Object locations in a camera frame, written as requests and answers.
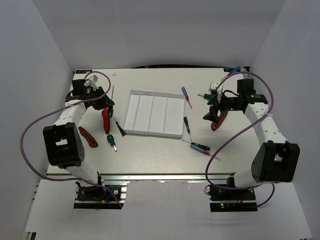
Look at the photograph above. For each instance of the red utility knife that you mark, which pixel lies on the red utility knife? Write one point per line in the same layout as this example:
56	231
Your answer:
106	120
221	118
88	137

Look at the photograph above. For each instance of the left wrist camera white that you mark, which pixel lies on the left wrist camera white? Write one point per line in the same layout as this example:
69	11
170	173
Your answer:
91	82

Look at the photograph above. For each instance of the blue screwdriver back corner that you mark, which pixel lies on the blue screwdriver back corner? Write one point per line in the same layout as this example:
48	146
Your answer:
233	70

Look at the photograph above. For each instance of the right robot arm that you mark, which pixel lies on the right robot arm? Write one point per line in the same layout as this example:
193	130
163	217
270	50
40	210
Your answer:
277	158

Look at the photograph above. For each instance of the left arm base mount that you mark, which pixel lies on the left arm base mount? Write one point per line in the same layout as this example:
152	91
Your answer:
98	198

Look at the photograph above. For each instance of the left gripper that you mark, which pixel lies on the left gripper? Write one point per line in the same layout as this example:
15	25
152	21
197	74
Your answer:
105	102

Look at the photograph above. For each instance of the white compartment tray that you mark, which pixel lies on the white compartment tray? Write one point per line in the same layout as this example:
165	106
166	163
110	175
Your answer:
156	114

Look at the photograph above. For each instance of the stubby green screwdriver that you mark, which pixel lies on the stubby green screwdriver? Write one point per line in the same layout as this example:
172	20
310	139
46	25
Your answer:
111	141
206	96

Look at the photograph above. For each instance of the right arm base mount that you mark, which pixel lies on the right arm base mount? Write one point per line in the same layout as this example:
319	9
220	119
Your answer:
231	201

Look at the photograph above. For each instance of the black green precision screwdriver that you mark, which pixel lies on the black green precision screwdriver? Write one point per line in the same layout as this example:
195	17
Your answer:
201	146
185	119
122	132

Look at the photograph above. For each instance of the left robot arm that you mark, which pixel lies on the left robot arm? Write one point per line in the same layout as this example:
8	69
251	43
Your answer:
63	143

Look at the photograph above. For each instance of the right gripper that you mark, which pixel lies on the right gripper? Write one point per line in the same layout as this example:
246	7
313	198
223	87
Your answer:
212	115

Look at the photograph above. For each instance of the blue screwdriver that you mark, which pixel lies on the blue screwdriver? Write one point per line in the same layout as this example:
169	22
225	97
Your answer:
204	152
184	91

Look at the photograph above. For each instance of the blue screwdriver front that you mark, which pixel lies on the blue screwdriver front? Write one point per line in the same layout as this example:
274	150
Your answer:
204	152

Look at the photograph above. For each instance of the black green precision screwdriver front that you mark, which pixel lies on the black green precision screwdriver front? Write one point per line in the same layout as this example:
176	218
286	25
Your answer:
201	146

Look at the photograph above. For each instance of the long green screwdriver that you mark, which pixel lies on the long green screwdriver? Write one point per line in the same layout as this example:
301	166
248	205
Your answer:
110	111

